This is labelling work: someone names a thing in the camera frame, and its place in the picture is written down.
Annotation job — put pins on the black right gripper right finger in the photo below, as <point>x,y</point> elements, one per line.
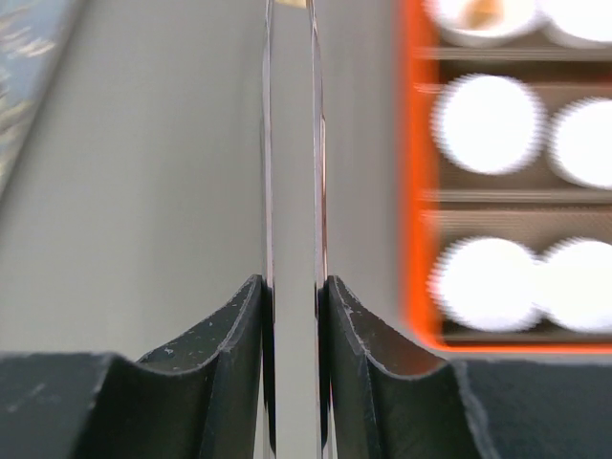
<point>394,399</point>

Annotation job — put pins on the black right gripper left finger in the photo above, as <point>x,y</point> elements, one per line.
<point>193,397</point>

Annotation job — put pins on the metal serving tongs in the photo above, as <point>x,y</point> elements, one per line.
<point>325,443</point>

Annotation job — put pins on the caramel brown chocolate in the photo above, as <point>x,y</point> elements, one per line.
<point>480,14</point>

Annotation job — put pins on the orange chocolate box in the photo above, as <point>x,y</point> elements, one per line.
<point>441,202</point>

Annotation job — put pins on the white paper cup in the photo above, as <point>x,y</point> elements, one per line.
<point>488,125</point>
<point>574,285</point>
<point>487,284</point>
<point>520,18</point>
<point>579,142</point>
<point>579,24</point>

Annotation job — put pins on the blue floral serving tray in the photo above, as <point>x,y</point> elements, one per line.
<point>33,37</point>

